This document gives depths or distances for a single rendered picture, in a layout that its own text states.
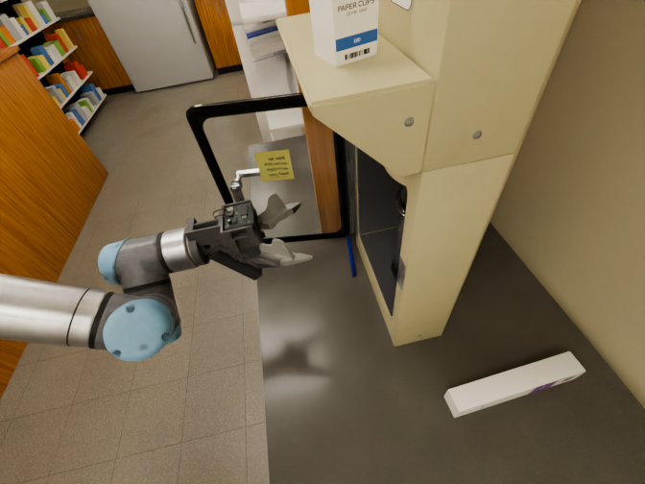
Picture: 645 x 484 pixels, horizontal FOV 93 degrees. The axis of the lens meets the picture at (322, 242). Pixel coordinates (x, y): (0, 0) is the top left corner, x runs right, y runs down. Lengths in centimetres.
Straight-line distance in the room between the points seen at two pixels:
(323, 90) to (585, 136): 60
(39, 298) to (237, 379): 141
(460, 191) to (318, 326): 49
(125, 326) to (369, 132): 36
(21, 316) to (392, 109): 46
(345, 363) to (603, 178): 62
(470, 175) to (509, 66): 12
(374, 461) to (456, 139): 56
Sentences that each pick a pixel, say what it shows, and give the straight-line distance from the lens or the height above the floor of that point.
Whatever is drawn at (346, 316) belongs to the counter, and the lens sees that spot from 78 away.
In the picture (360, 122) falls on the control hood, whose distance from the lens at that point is 31.
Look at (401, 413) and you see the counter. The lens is 71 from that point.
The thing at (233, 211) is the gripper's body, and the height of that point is 128.
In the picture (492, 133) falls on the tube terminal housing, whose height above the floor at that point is 144.
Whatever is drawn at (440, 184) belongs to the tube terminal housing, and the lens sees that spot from 39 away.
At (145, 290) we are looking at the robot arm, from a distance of 60.
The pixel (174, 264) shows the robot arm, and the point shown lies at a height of 124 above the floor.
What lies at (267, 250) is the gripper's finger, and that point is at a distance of 54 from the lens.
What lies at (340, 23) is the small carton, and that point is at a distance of 35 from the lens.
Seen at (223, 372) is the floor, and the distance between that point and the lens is 187.
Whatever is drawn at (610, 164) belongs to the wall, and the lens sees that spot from 78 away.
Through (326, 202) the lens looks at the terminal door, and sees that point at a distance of 77.
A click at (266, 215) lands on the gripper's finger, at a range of 60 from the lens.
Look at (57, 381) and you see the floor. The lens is 239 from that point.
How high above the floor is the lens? 163
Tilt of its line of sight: 48 degrees down
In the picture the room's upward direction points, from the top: 9 degrees counter-clockwise
